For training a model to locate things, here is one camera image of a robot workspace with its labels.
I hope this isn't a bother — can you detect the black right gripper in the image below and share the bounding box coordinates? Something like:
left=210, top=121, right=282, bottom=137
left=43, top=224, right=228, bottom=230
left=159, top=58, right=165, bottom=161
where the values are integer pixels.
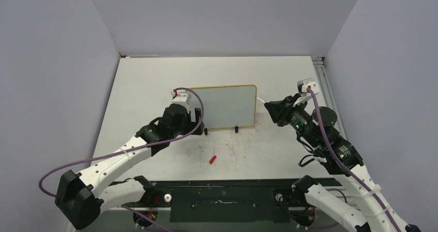
left=264, top=92, right=320, bottom=147

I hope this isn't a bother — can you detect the red marker cap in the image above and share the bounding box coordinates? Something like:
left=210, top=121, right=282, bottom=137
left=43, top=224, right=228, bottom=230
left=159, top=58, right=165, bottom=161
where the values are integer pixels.
left=209, top=156, right=217, bottom=164

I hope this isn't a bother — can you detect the yellow framed whiteboard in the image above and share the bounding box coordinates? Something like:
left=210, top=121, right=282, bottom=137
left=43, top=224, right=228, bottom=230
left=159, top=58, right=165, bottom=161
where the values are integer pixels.
left=192, top=84, right=257, bottom=131

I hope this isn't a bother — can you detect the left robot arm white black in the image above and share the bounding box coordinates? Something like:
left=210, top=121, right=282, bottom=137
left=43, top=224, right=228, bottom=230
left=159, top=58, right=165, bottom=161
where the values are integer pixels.
left=55, top=103, right=205, bottom=230

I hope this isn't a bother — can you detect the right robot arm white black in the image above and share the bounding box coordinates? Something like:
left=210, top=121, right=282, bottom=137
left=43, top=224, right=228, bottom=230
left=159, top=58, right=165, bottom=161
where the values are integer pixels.
left=264, top=94, right=420, bottom=231

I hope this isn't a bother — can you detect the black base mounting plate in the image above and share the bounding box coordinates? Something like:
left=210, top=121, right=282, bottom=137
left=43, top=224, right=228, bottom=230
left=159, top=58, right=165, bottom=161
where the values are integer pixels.
left=127, top=178, right=314, bottom=223

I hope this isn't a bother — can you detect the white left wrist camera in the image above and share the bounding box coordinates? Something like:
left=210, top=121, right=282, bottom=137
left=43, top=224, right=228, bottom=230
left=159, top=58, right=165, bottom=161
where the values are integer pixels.
left=171, top=90, right=191, bottom=111

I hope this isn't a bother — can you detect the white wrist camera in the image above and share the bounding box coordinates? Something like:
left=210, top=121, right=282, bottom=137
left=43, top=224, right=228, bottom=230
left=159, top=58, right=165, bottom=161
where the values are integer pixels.
left=293, top=78, right=320, bottom=107
left=171, top=90, right=191, bottom=111

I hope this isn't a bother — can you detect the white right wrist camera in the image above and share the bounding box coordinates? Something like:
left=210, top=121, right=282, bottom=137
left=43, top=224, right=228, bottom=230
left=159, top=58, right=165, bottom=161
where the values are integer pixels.
left=293, top=78, right=320, bottom=107

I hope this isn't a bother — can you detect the aluminium rail right side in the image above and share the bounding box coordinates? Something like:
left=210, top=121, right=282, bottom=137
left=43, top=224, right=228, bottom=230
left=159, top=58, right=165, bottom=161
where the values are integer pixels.
left=311, top=56, right=357, bottom=177

